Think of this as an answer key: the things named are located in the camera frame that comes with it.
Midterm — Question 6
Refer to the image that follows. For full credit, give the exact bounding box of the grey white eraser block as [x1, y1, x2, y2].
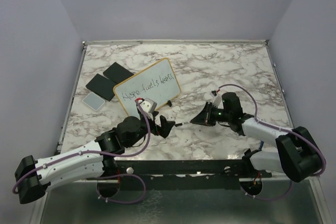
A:
[82, 92, 105, 111]

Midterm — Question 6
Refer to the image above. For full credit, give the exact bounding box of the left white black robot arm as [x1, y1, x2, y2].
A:
[12, 115, 175, 204]

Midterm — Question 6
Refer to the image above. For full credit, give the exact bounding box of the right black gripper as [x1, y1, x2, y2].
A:
[191, 101, 232, 126]

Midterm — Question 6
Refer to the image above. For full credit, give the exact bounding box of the black rectangular pad upper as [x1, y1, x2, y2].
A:
[103, 62, 134, 84]

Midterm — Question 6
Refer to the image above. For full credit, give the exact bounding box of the black mounting rail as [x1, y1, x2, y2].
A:
[101, 159, 258, 190]

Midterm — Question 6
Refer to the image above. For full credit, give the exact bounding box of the black rectangular pad lower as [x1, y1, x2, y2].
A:
[86, 74, 117, 101]

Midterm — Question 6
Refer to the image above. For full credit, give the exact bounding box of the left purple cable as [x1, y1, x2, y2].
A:
[12, 98, 152, 204]

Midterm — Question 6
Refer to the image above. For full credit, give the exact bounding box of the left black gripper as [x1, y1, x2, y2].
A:
[126, 111, 175, 148]

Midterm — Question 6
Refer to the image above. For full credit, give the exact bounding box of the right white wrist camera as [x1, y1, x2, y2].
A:
[211, 90, 222, 108]

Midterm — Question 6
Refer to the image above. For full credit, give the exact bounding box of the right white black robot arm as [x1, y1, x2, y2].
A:
[191, 92, 324, 183]

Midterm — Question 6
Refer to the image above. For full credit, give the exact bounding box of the black rectangular pad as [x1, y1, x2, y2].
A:
[86, 74, 117, 101]
[103, 62, 134, 84]

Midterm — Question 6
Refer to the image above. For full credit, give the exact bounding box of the yellow framed whiteboard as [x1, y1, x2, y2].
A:
[113, 58, 182, 117]

